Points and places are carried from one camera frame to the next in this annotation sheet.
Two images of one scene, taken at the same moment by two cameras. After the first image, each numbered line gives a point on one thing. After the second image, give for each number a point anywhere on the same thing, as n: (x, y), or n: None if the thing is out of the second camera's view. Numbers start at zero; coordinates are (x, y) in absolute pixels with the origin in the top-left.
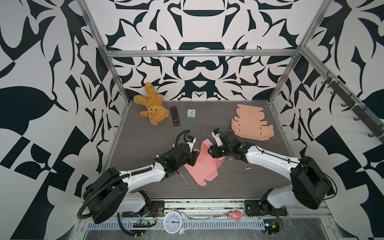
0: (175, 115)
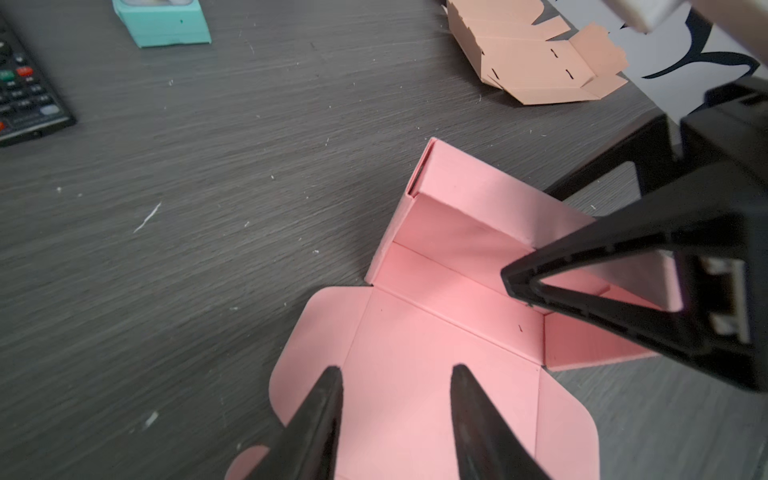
0: (30, 108)
